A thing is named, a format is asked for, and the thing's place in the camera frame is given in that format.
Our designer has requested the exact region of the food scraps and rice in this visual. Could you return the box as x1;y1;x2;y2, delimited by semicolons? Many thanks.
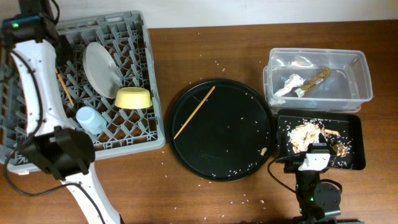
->
283;119;352;157

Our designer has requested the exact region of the white napkin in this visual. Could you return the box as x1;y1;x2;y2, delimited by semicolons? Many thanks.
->
275;74;305;97

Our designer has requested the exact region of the brown snack wrapper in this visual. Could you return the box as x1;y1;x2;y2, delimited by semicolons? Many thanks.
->
295;67;331;98

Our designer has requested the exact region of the yellow bowl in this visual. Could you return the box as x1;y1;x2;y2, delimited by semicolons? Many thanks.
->
115;87;152;110

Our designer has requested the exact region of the blue plastic cup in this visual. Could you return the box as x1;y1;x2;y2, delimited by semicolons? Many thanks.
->
76;106;107;134

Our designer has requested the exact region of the grey round plate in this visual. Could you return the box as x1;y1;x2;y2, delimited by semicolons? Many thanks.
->
83;42;121;99

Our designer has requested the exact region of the wooden chopstick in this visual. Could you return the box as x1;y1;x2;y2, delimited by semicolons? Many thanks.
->
173;86;216;139
55;69;75;107

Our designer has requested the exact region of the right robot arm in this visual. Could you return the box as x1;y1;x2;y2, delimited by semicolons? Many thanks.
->
284;143;343;223

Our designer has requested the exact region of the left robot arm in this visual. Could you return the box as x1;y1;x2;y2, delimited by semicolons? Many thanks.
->
1;0;123;223

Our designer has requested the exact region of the clear plastic waste bin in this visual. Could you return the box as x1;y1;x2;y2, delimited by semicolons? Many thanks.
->
263;48;373;113

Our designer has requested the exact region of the grey plastic dishwasher rack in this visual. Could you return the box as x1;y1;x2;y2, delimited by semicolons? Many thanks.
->
1;11;165;175

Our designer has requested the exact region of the black rectangular tray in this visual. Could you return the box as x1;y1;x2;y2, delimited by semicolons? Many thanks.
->
277;109;366;170

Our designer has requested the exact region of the round black serving tray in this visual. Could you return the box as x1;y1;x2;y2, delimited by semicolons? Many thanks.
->
167;79;277;182

